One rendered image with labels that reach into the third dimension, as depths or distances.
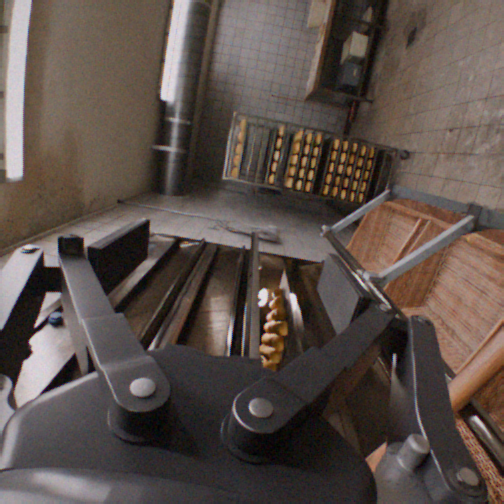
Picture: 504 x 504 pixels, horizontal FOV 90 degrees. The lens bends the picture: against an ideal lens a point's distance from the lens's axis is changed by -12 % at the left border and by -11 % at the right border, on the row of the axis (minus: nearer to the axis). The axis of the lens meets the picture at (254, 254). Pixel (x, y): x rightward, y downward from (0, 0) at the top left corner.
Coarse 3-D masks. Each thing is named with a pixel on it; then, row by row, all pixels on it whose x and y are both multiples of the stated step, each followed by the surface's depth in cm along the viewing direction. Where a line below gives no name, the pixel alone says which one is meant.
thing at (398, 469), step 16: (400, 448) 7; (416, 448) 6; (384, 464) 7; (400, 464) 6; (416, 464) 6; (384, 480) 6; (400, 480) 6; (416, 480) 6; (384, 496) 6; (400, 496) 6; (416, 496) 6
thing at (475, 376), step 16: (496, 336) 28; (480, 352) 30; (496, 352) 28; (464, 368) 31; (480, 368) 29; (496, 368) 28; (448, 384) 32; (464, 384) 30; (480, 384) 29; (464, 400) 30; (384, 448) 37
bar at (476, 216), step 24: (384, 192) 109; (408, 192) 106; (360, 216) 110; (480, 216) 60; (336, 240) 97; (432, 240) 65; (360, 264) 77; (408, 264) 66; (480, 408) 30; (480, 432) 28
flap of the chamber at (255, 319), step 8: (256, 232) 175; (256, 240) 159; (256, 248) 146; (256, 256) 134; (256, 264) 124; (256, 272) 116; (256, 280) 109; (256, 288) 102; (256, 296) 96; (256, 304) 91; (256, 312) 87; (256, 320) 82; (256, 328) 79; (256, 336) 75; (256, 344) 72; (256, 352) 69
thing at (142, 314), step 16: (176, 256) 157; (192, 256) 146; (160, 272) 137; (176, 272) 133; (144, 288) 121; (160, 288) 118; (176, 288) 115; (128, 304) 108; (144, 304) 106; (160, 304) 99; (128, 320) 95; (144, 320) 94; (160, 320) 95; (144, 336) 81; (64, 384) 67
